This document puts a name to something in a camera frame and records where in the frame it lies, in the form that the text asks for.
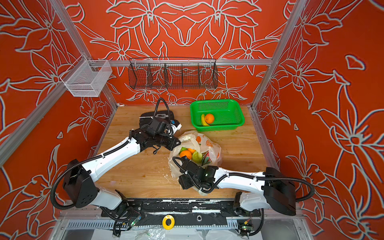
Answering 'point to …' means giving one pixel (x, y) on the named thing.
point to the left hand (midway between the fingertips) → (180, 141)
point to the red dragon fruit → (207, 159)
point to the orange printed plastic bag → (197, 140)
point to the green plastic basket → (217, 115)
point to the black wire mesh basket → (172, 73)
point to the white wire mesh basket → (87, 78)
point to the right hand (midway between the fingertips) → (180, 180)
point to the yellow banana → (203, 121)
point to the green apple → (197, 157)
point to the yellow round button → (168, 227)
